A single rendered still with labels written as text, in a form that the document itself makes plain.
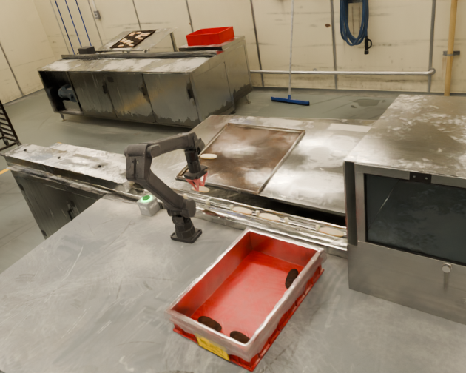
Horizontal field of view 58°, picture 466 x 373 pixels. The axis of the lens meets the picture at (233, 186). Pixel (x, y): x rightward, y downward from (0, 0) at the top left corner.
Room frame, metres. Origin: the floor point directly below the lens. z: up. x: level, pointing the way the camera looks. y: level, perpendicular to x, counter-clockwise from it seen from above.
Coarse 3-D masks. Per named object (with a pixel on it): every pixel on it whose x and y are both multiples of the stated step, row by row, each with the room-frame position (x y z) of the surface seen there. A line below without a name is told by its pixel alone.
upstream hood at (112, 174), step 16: (32, 144) 2.82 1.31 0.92; (16, 160) 2.64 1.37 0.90; (32, 160) 2.52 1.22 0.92; (48, 160) 2.46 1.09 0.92; (64, 160) 2.41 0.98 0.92; (80, 160) 2.36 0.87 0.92; (96, 160) 2.30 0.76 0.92; (64, 176) 2.29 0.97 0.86; (80, 176) 2.18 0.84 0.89; (96, 176) 2.08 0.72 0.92; (112, 176) 2.04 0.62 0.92
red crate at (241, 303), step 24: (240, 264) 1.24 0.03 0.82; (264, 264) 1.21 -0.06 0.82; (288, 264) 1.18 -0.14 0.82; (240, 288) 1.11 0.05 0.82; (264, 288) 1.09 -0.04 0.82; (216, 312) 1.02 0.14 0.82; (240, 312) 1.00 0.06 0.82; (264, 312) 0.98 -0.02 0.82; (288, 312) 0.94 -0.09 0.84; (192, 336) 0.93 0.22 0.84; (240, 360) 0.80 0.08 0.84
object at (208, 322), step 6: (198, 318) 1.01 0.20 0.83; (204, 318) 1.00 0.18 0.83; (210, 318) 0.99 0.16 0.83; (210, 324) 0.96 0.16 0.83; (216, 324) 0.96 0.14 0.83; (216, 330) 0.94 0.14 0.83; (234, 336) 0.90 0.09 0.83; (240, 336) 0.89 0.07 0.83; (246, 336) 0.89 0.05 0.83; (240, 342) 0.87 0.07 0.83; (246, 342) 0.87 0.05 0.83
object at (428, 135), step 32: (416, 96) 1.35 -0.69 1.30; (448, 96) 1.30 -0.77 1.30; (384, 128) 1.16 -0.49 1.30; (416, 128) 1.11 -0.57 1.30; (448, 128) 1.07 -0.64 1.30; (352, 160) 1.00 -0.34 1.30; (384, 160) 0.97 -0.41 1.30; (416, 160) 0.93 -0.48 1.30; (448, 160) 0.90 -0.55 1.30; (352, 192) 1.04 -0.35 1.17; (352, 224) 1.04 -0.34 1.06; (352, 256) 1.00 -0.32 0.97; (384, 256) 0.93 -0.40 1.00; (416, 256) 0.87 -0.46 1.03; (352, 288) 1.00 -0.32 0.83; (384, 288) 0.93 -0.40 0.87; (416, 288) 0.87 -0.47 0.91; (448, 288) 0.82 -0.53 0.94
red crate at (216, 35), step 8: (200, 32) 5.78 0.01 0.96; (208, 32) 5.74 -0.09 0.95; (216, 32) 5.66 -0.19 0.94; (224, 32) 5.33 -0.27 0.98; (232, 32) 5.47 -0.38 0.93; (192, 40) 5.46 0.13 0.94; (200, 40) 5.39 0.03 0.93; (208, 40) 5.32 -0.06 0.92; (216, 40) 5.25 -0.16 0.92; (224, 40) 5.31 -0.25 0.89
